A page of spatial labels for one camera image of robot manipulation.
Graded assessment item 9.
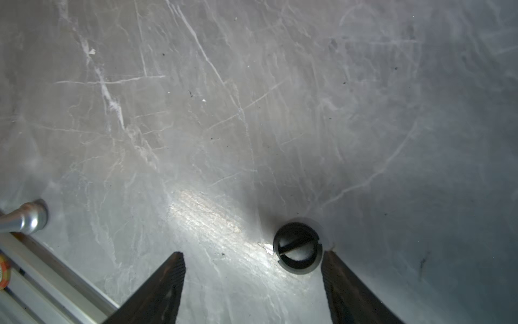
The silver metal post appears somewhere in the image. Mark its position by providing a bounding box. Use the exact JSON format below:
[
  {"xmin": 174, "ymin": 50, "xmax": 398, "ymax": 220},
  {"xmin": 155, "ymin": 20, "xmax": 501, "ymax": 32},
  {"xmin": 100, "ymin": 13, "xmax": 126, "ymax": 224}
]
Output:
[{"xmin": 1, "ymin": 199, "xmax": 49, "ymax": 235}]

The red ring tape roll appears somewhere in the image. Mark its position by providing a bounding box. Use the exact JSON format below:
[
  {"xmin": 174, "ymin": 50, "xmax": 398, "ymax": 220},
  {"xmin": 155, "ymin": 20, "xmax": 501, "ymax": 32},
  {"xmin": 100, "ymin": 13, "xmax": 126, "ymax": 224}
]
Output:
[{"xmin": 0, "ymin": 255, "xmax": 11, "ymax": 290}]

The black round plug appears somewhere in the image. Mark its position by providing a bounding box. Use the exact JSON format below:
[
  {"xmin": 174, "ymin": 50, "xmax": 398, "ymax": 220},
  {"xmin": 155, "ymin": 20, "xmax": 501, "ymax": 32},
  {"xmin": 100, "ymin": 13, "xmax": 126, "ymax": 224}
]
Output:
[{"xmin": 272, "ymin": 222, "xmax": 323, "ymax": 275}]

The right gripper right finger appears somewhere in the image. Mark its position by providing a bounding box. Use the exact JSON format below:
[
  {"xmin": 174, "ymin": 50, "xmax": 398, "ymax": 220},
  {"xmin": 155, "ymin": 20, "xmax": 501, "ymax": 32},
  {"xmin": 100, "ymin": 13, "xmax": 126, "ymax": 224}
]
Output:
[{"xmin": 321, "ymin": 251, "xmax": 403, "ymax": 324}]

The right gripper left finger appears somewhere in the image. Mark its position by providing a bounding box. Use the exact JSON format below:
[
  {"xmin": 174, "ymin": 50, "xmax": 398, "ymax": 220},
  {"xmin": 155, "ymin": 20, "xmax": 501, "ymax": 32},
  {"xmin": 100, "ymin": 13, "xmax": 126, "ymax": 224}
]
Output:
[{"xmin": 104, "ymin": 252, "xmax": 186, "ymax": 324}]

